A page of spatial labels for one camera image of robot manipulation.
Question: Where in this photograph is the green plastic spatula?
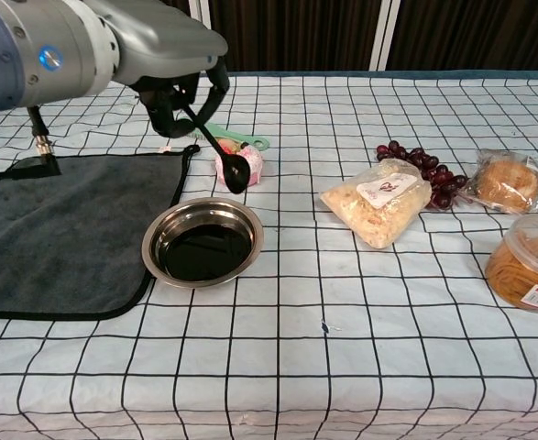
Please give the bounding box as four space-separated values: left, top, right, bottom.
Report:
202 121 272 151

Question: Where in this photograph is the clear tub of rubber bands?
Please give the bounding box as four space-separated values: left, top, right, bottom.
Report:
484 214 538 314

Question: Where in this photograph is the white partition frame post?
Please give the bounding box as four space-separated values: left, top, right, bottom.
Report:
189 0 213 29
368 0 401 72

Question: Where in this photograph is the purple grape bunch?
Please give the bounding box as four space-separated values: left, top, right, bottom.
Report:
376 140 469 210

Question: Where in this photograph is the plastic-wrapped bread bun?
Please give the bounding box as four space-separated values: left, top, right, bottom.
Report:
460 148 538 215

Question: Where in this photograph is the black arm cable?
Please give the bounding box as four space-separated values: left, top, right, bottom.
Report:
0 104 62 181

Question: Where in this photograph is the white checkered tablecloth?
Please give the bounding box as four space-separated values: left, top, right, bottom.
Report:
0 71 538 440

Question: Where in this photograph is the black spoon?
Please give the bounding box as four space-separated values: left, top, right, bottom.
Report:
183 104 251 196

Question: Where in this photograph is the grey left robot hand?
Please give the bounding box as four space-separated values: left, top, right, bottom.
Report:
89 0 231 138

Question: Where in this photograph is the clear bag of white snacks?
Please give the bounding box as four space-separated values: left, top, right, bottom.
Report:
319 158 434 249

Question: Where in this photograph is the steel bowl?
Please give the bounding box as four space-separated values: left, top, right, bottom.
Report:
140 197 266 289

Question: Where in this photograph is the dark grey cloth mat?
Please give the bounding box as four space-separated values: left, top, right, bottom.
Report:
0 145 202 322

